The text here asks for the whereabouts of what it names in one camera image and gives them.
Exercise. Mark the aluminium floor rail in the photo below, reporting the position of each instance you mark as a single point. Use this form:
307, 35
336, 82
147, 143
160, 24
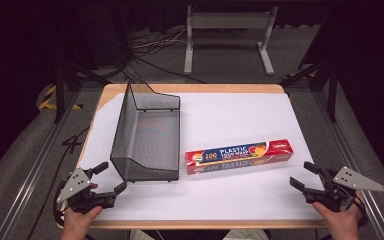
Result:
35, 170
353, 160

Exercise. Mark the person's left hand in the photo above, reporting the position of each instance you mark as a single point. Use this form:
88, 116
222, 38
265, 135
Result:
78, 223

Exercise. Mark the red plastic wrap box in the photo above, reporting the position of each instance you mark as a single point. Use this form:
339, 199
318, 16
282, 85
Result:
238, 156

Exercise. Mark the yellow black hazard tape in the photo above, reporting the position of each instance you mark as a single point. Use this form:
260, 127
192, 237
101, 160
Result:
51, 98

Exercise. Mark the grey metal stand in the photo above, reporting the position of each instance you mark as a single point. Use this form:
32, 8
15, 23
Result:
230, 36

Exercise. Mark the black tripod stand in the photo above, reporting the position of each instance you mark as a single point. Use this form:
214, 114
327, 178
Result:
323, 76
66, 76

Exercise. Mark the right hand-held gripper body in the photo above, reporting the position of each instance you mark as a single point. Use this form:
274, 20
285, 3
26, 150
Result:
341, 190

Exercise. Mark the person's right hand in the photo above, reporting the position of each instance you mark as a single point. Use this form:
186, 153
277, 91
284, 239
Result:
341, 221

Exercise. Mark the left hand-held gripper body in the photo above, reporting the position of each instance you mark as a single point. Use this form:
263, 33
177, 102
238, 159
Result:
80, 191

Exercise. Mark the white paper sheet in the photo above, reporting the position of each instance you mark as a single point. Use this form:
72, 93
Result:
213, 133

